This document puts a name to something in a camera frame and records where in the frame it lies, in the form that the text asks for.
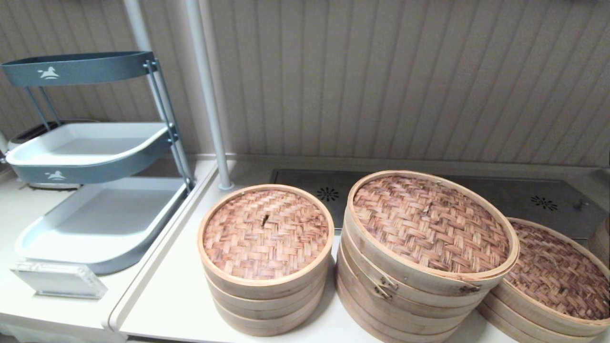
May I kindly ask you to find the large woven bamboo steamer lid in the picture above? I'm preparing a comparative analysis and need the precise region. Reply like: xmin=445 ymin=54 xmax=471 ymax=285
xmin=346 ymin=170 xmax=521 ymax=298

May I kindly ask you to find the small woven bamboo steamer lid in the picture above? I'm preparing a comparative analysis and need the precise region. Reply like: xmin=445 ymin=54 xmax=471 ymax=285
xmin=197 ymin=184 xmax=335 ymax=301

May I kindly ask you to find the small bamboo steamer basket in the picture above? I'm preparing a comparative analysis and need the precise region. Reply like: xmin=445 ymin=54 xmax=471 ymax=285
xmin=212 ymin=295 xmax=325 ymax=337
xmin=205 ymin=267 xmax=330 ymax=321

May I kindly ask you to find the large bamboo steamer basket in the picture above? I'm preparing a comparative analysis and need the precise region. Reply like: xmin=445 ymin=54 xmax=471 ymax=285
xmin=335 ymin=260 xmax=472 ymax=343
xmin=477 ymin=291 xmax=610 ymax=343
xmin=339 ymin=224 xmax=491 ymax=327

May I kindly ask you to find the right bamboo steamer with lid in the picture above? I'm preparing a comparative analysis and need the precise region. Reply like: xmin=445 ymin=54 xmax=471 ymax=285
xmin=496 ymin=217 xmax=610 ymax=337

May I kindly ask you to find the white round support pole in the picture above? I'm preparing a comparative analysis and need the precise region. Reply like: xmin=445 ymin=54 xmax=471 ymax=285
xmin=123 ymin=0 xmax=154 ymax=54
xmin=185 ymin=0 xmax=234 ymax=190

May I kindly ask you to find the grey storage rack tray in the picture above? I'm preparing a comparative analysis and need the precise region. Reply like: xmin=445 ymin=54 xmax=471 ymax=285
xmin=1 ymin=51 xmax=156 ymax=88
xmin=5 ymin=122 xmax=173 ymax=185
xmin=14 ymin=177 xmax=189 ymax=275

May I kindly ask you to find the dark steel drain tray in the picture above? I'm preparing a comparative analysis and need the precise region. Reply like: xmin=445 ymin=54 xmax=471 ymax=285
xmin=270 ymin=169 xmax=610 ymax=240

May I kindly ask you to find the clear acrylic sign holder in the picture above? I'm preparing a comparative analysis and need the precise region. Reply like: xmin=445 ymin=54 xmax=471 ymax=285
xmin=10 ymin=261 xmax=108 ymax=300

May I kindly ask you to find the grey metal rack frame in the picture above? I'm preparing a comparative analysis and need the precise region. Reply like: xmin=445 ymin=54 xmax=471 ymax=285
xmin=24 ymin=59 xmax=195 ymax=191

